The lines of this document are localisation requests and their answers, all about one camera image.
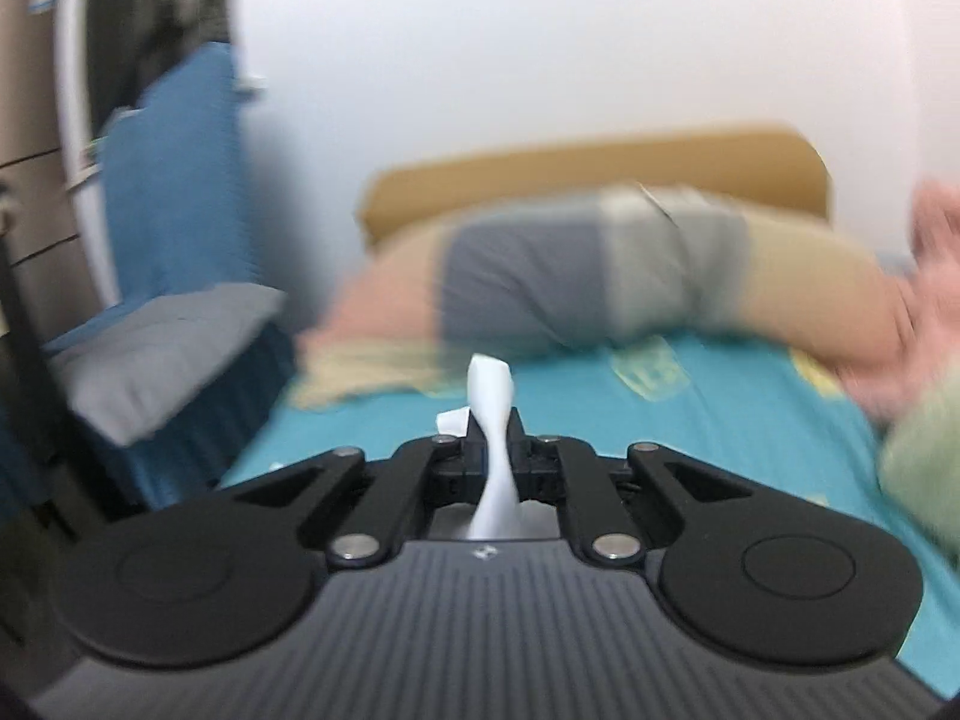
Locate white garment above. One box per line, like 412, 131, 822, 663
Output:
430, 355, 560, 541

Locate teal patterned bed sheet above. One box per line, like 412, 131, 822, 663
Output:
220, 331, 960, 699

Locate green fleece blanket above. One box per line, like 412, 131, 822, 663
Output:
878, 364, 960, 567

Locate blue grey cushion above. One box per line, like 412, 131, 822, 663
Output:
46, 43, 295, 509

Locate cardboard box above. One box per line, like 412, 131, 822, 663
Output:
2, 0, 101, 341

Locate colour block pillow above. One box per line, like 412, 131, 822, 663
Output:
296, 184, 913, 408

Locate pink cloth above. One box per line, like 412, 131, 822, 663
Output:
841, 181, 958, 424

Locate tan headboard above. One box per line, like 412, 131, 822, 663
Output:
358, 125, 832, 247

